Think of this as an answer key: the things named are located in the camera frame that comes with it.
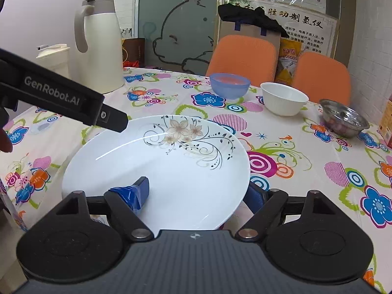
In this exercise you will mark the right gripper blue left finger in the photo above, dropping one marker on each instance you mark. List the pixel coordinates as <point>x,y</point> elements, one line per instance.
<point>125,203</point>

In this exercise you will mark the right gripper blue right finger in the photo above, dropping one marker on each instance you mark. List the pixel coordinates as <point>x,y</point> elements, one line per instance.
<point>267,207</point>

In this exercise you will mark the floral white plate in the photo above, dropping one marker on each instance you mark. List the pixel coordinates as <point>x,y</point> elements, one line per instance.
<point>198,171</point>

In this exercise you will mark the white ceramic bowl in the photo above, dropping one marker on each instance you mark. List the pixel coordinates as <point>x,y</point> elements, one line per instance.
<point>283,100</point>

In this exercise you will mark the stainless steel bowl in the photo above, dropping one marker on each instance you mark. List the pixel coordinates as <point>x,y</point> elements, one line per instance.
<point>342,120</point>

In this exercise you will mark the blue plastic bowl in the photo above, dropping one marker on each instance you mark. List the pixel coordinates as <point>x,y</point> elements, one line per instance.
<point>229,86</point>

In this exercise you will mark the person's left hand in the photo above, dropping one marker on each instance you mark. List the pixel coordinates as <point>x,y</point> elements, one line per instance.
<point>5,143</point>

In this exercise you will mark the small cream bottle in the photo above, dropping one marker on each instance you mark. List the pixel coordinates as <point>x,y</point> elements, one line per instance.
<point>54,58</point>

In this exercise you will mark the large cream thermos jug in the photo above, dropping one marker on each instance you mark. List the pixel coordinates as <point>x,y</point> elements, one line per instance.
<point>98,46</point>

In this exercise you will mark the brown gift box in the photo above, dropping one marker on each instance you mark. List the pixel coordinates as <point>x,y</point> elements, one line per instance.
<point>133,52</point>

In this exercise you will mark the right orange chair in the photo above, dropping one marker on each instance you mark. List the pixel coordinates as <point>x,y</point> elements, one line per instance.
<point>321,77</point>

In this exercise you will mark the orange chair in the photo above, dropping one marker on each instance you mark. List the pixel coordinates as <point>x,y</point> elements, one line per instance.
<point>248,57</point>
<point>321,77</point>

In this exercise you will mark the red snack carton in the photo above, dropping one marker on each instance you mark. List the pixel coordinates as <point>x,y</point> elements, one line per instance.
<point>385,127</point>

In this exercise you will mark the left orange chair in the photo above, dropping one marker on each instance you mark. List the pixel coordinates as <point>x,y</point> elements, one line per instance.
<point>248,57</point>

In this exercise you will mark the yellow snack bag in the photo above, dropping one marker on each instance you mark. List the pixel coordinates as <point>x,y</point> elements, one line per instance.
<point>288,55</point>

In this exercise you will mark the brown paper bag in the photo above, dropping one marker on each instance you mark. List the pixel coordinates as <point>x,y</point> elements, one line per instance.
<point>230,28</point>

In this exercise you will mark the white poster with text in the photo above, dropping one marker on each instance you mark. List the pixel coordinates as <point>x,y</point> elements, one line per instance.
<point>316,31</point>

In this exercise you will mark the black cloth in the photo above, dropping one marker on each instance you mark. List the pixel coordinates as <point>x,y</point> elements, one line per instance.
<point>242,16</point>

